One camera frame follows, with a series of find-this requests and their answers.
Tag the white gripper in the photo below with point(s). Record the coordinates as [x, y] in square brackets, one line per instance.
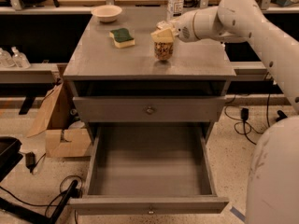
[183, 28]

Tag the orange soda can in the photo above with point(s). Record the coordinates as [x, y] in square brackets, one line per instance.
[163, 51]

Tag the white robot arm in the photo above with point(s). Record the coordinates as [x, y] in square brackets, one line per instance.
[273, 186]

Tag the grey drawer cabinet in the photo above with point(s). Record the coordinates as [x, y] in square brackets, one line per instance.
[99, 69]

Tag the closed grey top drawer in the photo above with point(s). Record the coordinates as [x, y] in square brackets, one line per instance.
[111, 109]

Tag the open grey middle drawer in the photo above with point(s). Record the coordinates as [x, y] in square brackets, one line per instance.
[149, 169]

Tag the clear plastic water bottle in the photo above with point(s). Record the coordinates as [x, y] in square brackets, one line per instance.
[174, 8]

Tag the green yellow sponge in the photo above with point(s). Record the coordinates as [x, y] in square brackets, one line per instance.
[122, 38]

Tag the small white pump bottle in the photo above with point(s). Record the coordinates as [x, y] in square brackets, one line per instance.
[223, 44]

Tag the white bowl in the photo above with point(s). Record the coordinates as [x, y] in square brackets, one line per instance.
[106, 13]

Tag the black power adapter right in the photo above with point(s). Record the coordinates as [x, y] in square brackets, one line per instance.
[244, 114]

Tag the black power adapter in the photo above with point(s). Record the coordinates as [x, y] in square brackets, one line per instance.
[30, 161]
[244, 114]

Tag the cardboard box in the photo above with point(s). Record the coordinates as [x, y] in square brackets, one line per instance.
[57, 117]

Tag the clear sanitizer bottle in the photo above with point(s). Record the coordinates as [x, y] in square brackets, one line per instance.
[6, 59]
[20, 59]

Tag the black power adapter left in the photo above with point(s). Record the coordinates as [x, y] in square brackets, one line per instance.
[30, 161]

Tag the blue floor tape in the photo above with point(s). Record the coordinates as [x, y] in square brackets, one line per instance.
[238, 214]

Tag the black chair base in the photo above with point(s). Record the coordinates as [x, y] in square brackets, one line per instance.
[42, 186]

